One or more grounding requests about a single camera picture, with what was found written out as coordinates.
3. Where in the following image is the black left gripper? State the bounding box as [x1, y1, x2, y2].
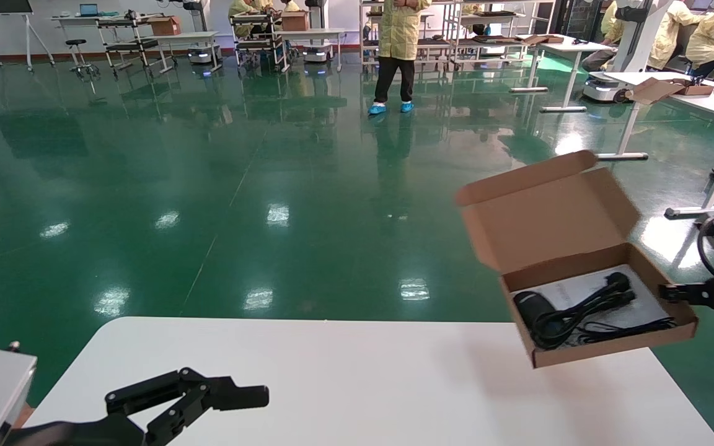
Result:
[4, 368, 270, 446]

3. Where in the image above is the brown cardboard storage box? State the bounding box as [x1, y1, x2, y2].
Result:
[454, 150, 700, 370]

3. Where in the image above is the white printed paper manual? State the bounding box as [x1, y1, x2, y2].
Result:
[512, 263, 671, 335]

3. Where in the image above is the black cylindrical device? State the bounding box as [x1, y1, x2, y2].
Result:
[512, 290, 556, 348]

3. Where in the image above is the metal shelf rack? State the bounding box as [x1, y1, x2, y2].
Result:
[360, 0, 460, 74]
[453, 0, 556, 66]

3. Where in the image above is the metal rack cart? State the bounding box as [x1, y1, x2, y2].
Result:
[95, 9, 176, 78]
[230, 11, 291, 74]

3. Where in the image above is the standing person yellow coat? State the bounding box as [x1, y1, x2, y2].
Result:
[368, 0, 433, 116]

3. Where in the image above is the black round stool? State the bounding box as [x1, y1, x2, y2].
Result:
[64, 39, 101, 80]

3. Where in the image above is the white desk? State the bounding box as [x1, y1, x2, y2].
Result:
[52, 14, 147, 27]

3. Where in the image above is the black power cable with plug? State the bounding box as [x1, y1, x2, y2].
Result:
[531, 271, 677, 349]

